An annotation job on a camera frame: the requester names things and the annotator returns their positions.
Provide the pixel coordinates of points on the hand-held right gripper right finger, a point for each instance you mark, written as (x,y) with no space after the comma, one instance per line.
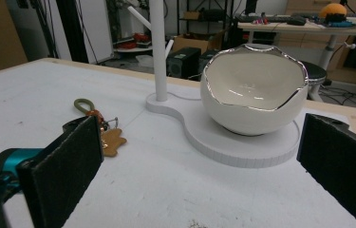
(340,158)

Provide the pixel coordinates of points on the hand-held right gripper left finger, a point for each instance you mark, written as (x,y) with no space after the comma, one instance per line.
(61,171)

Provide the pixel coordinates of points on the black round stool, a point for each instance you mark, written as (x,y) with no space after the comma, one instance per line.
(314,74)

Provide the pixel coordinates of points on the white eggshell-shaped ceramic bowl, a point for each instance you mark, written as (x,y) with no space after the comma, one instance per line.
(254,85)

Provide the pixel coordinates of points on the white stand with pole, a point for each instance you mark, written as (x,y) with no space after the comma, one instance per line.
(210,139)

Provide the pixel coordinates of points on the light wooden desk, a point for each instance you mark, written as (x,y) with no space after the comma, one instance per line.
(308,28)

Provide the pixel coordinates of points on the small round white table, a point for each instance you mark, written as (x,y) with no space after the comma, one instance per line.
(133,48)

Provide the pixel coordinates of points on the white panel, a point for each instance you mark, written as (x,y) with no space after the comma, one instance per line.
(98,28)

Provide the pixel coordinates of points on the orange round object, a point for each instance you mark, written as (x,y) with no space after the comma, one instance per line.
(333,10)

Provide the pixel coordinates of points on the black keyboard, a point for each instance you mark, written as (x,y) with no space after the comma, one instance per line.
(280,19)

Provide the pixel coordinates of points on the black speaker box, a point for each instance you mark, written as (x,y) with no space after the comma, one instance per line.
(183,63)

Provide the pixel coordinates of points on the cardboard box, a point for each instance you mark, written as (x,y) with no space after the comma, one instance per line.
(194,42)

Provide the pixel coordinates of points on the black metal shelf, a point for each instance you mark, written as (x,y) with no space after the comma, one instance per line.
(204,15)

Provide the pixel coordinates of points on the black upright post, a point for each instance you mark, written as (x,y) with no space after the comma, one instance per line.
(71,28)

